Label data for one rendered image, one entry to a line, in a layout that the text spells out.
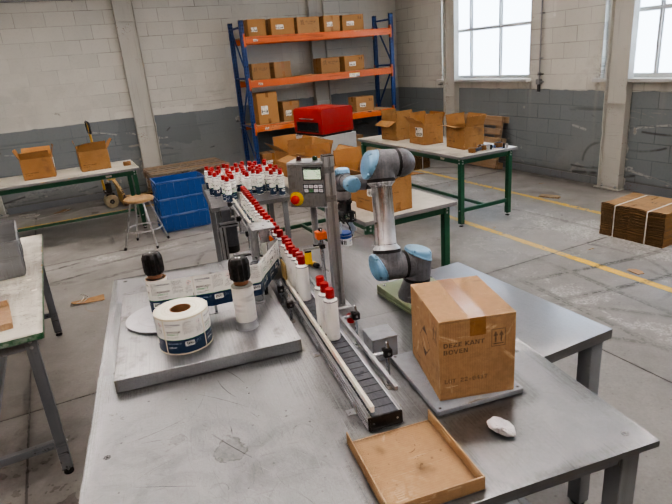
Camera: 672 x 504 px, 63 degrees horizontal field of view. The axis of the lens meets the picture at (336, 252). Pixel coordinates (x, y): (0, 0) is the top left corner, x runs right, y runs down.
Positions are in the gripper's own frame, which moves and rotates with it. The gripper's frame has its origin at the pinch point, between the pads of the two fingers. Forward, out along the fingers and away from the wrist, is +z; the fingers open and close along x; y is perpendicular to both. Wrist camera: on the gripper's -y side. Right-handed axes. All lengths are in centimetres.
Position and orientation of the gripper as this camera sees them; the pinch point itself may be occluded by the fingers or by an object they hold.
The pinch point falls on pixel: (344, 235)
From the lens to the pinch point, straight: 283.3
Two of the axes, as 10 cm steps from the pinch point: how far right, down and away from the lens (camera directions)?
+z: 0.8, 9.4, 3.3
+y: 4.6, 2.6, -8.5
